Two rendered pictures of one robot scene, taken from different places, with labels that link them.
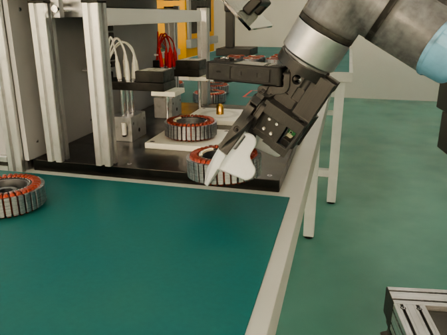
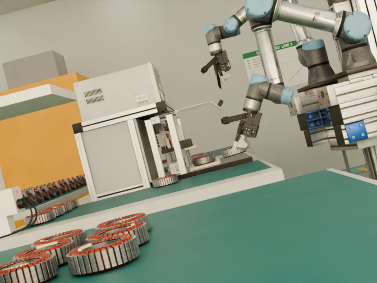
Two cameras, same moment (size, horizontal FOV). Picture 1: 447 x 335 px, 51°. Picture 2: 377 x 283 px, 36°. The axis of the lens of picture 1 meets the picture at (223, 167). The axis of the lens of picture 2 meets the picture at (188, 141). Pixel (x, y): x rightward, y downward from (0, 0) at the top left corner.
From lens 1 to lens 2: 1.97 m
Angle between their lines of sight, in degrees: 22
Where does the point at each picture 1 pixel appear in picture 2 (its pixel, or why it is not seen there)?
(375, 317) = not seen: hidden behind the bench
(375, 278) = not seen: hidden behind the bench
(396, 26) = (272, 93)
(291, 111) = (252, 124)
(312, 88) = (256, 115)
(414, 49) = (278, 97)
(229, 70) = (229, 118)
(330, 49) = (257, 103)
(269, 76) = (242, 116)
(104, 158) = (184, 170)
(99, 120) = (178, 156)
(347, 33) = (260, 98)
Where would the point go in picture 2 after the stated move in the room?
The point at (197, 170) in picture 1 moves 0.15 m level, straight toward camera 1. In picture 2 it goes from (228, 151) to (240, 150)
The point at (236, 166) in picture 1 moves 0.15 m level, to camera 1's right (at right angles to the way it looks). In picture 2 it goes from (241, 144) to (273, 136)
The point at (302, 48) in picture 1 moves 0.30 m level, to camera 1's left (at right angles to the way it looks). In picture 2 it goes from (250, 105) to (184, 121)
